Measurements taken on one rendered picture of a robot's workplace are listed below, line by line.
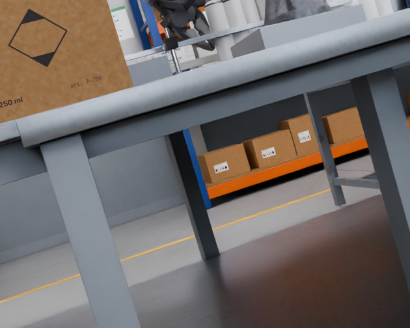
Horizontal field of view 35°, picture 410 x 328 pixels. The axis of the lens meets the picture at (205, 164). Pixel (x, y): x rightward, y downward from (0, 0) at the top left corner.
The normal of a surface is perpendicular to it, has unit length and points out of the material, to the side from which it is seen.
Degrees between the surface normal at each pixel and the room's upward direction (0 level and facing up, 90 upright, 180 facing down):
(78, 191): 90
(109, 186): 90
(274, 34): 90
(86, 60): 90
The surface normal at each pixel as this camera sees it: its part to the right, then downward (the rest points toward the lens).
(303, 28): 0.22, 0.00
